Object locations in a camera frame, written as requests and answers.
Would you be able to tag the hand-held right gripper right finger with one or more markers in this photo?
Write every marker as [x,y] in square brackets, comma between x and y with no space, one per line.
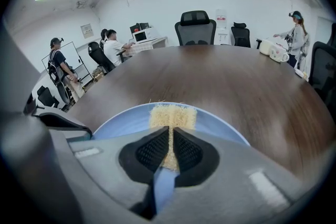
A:
[236,178]

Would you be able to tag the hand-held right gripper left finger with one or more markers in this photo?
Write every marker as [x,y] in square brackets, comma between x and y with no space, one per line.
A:
[105,165]

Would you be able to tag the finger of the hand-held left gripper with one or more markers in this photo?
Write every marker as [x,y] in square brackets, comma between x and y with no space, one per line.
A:
[72,136]
[60,116]

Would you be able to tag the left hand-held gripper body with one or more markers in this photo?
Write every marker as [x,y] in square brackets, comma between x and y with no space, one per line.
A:
[23,165]

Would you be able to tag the big blue plate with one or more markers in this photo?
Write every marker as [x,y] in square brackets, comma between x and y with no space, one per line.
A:
[126,126]

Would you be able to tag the tan sponge piece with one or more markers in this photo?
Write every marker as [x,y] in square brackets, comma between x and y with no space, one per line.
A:
[170,115]

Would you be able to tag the whiteboard on stand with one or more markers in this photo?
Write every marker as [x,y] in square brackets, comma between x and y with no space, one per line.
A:
[71,60]

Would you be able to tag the desk with checkered cloth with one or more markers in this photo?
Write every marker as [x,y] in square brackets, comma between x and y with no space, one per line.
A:
[149,46]

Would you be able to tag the white microwave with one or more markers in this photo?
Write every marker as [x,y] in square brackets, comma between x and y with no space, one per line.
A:
[143,35]

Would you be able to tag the white patterned mug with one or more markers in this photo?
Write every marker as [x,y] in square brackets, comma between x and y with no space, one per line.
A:
[278,53]

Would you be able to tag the white jar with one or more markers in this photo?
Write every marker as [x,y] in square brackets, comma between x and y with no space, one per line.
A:
[265,47]

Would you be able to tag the white water dispenser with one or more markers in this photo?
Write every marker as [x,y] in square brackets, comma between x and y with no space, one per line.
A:
[221,26]

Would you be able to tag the black mesh office chair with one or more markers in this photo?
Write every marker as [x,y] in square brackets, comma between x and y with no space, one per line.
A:
[195,29]

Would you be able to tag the wall poster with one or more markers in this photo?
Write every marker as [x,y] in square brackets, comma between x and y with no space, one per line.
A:
[87,31]

